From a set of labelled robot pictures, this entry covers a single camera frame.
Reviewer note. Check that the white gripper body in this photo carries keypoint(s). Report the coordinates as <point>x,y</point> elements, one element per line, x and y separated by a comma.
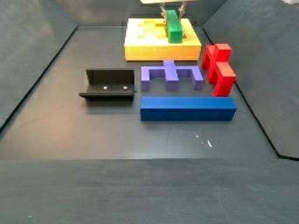
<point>162,1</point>

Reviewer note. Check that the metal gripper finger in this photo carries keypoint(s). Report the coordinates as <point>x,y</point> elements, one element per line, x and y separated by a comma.
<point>163,10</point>
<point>182,9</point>

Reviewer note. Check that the green rectangular block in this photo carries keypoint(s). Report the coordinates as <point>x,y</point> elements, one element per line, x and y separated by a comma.
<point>174,27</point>

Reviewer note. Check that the yellow slotted board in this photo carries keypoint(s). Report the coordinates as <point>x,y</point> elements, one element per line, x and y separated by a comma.
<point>147,42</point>

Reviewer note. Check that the red stepped block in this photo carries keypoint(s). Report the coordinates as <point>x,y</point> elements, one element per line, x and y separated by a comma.
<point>220,74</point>

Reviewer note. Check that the purple comb-shaped block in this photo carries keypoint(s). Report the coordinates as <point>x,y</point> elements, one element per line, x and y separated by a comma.
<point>171,73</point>

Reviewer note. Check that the blue rectangular block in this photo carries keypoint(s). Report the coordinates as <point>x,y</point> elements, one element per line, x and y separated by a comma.
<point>187,108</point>

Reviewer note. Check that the black U-shaped bracket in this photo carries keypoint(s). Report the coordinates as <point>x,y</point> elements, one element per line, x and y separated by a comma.
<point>110,84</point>

